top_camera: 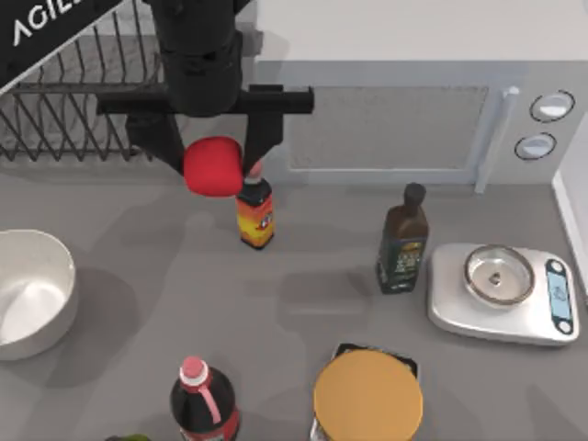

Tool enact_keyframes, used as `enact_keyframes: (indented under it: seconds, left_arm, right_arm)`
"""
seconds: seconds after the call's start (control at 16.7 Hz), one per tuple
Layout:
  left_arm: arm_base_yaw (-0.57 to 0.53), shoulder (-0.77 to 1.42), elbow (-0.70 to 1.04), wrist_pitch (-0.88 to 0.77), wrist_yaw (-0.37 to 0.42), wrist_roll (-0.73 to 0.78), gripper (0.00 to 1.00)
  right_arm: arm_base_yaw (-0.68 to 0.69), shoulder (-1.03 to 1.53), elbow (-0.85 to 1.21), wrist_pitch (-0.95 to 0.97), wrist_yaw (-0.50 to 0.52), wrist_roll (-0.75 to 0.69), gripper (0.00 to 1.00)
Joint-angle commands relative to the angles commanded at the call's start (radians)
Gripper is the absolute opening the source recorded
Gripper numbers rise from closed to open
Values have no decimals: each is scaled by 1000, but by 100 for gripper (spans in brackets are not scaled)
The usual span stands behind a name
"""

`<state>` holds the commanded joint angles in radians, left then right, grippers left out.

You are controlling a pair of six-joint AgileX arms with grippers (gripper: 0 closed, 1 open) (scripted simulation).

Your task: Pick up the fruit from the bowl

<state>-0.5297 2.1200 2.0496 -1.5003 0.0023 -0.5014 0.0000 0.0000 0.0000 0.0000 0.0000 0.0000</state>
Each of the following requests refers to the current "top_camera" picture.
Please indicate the silver kitchen scale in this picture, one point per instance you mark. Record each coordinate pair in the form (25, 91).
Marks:
(496, 317)

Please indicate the jar with orange lid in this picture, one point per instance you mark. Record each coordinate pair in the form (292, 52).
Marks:
(367, 399)

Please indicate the dark soda bottle red cap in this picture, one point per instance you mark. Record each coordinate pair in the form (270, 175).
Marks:
(202, 409)

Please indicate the pale microwave oven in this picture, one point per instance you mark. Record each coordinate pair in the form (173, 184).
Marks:
(390, 41)

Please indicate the green object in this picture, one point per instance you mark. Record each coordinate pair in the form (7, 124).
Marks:
(131, 437)

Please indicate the dark green oil bottle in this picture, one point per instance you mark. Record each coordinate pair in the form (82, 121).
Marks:
(402, 248)

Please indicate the large microwave knob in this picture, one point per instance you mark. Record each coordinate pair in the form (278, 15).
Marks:
(552, 106)

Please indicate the microwave oven door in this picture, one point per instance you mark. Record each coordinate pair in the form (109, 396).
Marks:
(390, 128)

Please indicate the dark bottle with orange label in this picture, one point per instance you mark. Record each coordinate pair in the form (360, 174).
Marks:
(256, 216)

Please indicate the white bowl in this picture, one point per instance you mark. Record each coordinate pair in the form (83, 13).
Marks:
(32, 294)

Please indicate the small microwave knob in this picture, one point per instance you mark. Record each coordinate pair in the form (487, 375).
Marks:
(535, 146)

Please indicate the red apple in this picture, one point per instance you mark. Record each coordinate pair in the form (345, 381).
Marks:
(212, 166)

